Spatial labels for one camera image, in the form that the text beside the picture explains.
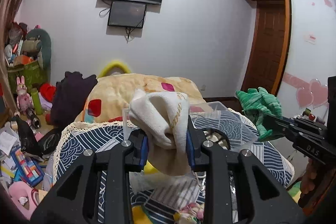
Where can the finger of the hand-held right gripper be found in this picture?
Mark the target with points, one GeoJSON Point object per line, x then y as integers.
{"type": "Point", "coordinates": [281, 132]}
{"type": "Point", "coordinates": [282, 120]}

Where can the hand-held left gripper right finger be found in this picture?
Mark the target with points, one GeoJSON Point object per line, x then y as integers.
{"type": "Point", "coordinates": [190, 146]}

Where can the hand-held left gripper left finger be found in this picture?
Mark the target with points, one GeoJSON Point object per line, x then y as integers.
{"type": "Point", "coordinates": [143, 151]}

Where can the green knit glove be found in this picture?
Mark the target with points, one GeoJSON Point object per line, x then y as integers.
{"type": "Point", "coordinates": [260, 106]}

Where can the white towel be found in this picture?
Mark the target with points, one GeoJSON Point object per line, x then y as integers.
{"type": "Point", "coordinates": [160, 119]}

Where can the clear plastic box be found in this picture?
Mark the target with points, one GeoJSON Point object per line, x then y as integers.
{"type": "Point", "coordinates": [225, 124]}

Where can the person's right hand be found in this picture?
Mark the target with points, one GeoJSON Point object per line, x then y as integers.
{"type": "Point", "coordinates": [307, 176]}

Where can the pink heart stickers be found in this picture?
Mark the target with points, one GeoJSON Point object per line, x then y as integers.
{"type": "Point", "coordinates": [312, 92]}

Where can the blue wave pattern quilt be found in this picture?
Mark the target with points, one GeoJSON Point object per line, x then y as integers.
{"type": "Point", "coordinates": [84, 145]}

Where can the beige blanket with coloured squares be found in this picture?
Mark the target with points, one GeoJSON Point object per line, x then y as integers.
{"type": "Point", "coordinates": [126, 90]}

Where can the wooden door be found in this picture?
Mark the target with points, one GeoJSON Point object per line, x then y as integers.
{"type": "Point", "coordinates": [267, 48]}

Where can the white sliding wardrobe door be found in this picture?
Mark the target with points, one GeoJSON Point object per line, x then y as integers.
{"type": "Point", "coordinates": [309, 37]}

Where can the dark purple garment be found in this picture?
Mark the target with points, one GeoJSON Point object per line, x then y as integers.
{"type": "Point", "coordinates": [71, 98]}

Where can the red cloth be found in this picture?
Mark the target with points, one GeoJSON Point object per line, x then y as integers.
{"type": "Point", "coordinates": [48, 91]}

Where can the black hair dryer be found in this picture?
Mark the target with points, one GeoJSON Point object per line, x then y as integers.
{"type": "Point", "coordinates": [33, 117]}

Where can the black plastic bag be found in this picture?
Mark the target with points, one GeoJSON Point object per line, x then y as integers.
{"type": "Point", "coordinates": [29, 137]}

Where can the colourful patterned box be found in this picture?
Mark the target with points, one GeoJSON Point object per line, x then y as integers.
{"type": "Point", "coordinates": [27, 167]}

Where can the green bottle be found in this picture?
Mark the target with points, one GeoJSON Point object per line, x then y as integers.
{"type": "Point", "coordinates": [37, 102]}

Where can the pink bunny doll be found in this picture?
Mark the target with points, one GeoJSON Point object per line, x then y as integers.
{"type": "Point", "coordinates": [23, 95]}

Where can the green storage box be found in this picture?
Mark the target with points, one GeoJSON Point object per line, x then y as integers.
{"type": "Point", "coordinates": [26, 74]}

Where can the green plush toy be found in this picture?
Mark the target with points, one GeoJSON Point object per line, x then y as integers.
{"type": "Point", "coordinates": [42, 41]}

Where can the brown curtain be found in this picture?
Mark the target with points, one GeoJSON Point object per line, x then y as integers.
{"type": "Point", "coordinates": [13, 3]}

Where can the small black wall screen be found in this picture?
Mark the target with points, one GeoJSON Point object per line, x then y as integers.
{"type": "Point", "coordinates": [127, 14]}

